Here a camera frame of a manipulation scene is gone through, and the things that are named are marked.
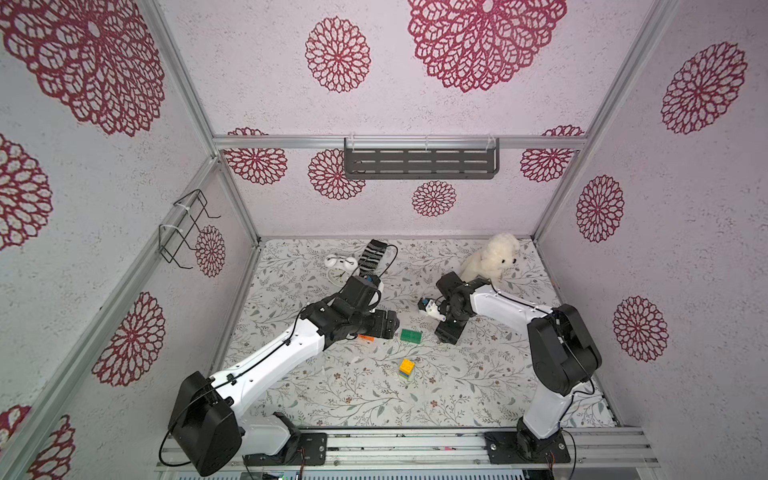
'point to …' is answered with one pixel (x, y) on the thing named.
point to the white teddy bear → (500, 254)
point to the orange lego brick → (367, 338)
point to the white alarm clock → (340, 269)
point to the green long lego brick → (411, 336)
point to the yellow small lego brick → (407, 366)
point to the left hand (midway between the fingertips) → (384, 323)
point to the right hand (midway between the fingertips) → (446, 325)
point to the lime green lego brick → (404, 376)
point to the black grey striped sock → (371, 257)
